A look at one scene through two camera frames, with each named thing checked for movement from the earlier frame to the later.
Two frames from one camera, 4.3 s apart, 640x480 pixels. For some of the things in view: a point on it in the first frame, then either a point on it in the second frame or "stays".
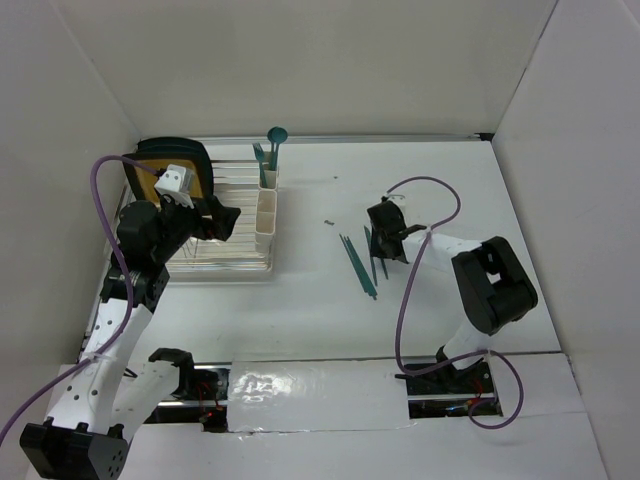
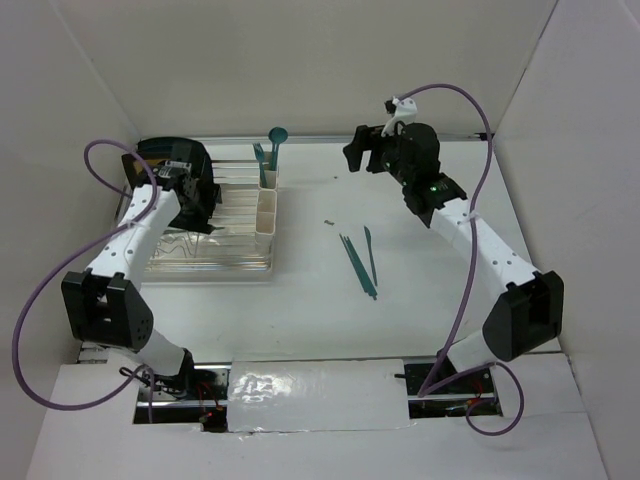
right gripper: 376,248 to 369,138
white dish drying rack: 233,184 stays
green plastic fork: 260,156 stays
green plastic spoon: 279,136 stays
